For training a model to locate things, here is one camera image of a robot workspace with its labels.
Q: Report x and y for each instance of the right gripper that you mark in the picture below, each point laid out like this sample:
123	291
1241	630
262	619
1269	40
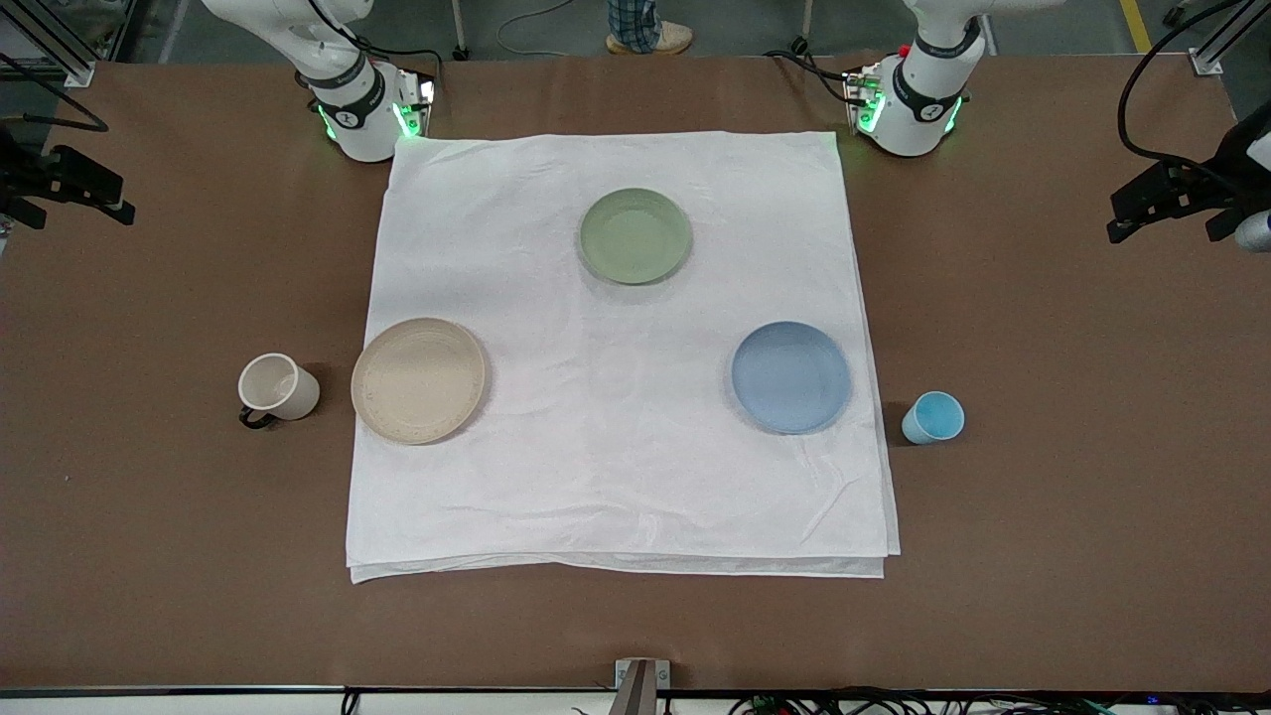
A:
22	176

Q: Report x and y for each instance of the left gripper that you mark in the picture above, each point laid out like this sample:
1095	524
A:
1213	185

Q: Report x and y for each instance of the blue cup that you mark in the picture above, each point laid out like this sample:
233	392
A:
933	417

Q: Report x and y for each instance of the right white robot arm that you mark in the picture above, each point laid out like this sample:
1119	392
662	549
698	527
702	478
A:
348	99

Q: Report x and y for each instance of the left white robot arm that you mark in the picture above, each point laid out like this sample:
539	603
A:
914	99

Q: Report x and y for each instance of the beige round plate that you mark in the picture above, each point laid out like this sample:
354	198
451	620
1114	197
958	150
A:
419	381

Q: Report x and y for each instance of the blue round plate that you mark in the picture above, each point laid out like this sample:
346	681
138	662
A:
791	377

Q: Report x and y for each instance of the green round plate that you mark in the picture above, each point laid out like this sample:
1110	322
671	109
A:
635	236

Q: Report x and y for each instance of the metal stand leg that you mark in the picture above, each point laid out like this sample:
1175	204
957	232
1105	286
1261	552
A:
806	20
460	30

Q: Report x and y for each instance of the person shoe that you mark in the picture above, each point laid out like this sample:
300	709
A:
670	40

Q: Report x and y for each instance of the plaid trouser leg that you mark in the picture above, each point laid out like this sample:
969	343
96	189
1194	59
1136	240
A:
634	18

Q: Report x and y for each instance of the white cloth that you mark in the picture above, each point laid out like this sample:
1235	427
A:
616	447

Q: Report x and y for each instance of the aluminium frame post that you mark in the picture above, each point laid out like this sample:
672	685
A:
77	74
1206	62

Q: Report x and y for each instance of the grey camera pole bracket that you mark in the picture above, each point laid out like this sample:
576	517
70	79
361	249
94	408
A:
641	685

